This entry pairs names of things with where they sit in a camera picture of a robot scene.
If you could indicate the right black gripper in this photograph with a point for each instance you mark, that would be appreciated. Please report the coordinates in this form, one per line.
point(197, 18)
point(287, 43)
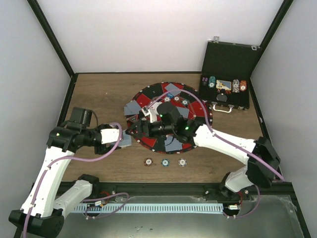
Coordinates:
point(140, 124)

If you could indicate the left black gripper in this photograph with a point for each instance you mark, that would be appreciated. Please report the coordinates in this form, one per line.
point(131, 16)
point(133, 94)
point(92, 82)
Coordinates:
point(103, 150)

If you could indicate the dealt blue playing card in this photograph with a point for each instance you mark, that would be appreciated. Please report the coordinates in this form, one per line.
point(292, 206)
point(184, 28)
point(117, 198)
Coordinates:
point(127, 111)

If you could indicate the blue card seat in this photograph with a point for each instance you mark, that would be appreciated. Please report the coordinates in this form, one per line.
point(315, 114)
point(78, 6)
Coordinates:
point(169, 139)
point(177, 89)
point(133, 107)

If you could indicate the red poker chip stack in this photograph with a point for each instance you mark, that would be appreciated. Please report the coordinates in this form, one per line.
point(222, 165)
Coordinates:
point(148, 162)

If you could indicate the teal poker chip stack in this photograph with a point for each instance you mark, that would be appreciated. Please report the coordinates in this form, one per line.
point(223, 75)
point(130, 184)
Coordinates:
point(165, 162)

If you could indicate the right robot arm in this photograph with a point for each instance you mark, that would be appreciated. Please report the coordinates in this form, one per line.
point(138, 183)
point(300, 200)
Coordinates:
point(259, 158)

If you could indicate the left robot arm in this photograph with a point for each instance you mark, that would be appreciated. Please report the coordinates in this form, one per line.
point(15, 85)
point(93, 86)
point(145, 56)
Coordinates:
point(43, 213)

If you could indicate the round red black poker mat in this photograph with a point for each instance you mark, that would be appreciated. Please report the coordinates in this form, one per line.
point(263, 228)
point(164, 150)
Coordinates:
point(198, 111)

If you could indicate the teal chips in case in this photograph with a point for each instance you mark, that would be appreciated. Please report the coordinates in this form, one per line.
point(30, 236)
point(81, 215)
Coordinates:
point(212, 82)

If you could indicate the black round button in case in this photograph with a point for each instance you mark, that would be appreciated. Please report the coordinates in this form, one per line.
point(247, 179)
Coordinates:
point(221, 97)

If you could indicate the card box in case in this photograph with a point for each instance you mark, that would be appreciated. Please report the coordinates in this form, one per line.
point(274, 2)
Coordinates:
point(223, 85)

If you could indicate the black poker chip case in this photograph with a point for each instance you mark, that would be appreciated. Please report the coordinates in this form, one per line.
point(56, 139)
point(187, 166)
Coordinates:
point(228, 61)

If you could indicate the grey chips in case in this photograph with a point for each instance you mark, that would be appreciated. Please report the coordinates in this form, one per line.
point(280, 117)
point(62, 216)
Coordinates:
point(235, 86)

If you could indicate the orange chips in case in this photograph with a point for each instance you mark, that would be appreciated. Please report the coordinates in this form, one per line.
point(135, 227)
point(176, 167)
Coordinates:
point(243, 85)

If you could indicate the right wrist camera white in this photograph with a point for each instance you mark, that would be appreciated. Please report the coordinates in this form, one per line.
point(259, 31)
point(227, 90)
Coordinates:
point(151, 113)

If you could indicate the light blue slotted rail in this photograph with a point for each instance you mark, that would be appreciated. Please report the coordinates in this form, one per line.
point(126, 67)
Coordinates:
point(197, 208)

